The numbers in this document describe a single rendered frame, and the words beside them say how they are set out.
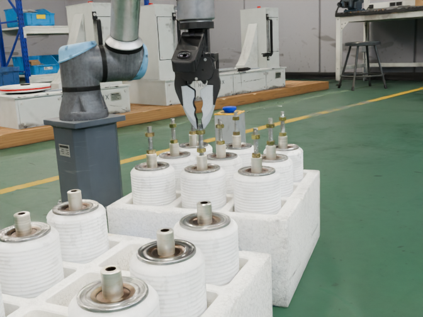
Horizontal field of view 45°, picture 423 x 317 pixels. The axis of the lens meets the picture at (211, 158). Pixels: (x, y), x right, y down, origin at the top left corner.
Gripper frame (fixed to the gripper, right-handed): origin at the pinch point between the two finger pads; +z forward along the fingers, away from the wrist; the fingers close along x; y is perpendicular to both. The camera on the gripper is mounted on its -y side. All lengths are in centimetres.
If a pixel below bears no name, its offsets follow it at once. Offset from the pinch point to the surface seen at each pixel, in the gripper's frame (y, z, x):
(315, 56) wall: 573, 7, -44
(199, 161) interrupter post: -0.5, 7.9, 0.2
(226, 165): 7.8, 10.8, -4.2
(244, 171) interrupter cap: -2.7, 9.6, -9.2
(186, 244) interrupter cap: -40.8, 9.6, -5.3
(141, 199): -1.4, 15.8, 13.1
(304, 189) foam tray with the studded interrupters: 10.0, 17.0, -21.2
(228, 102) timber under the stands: 305, 31, 34
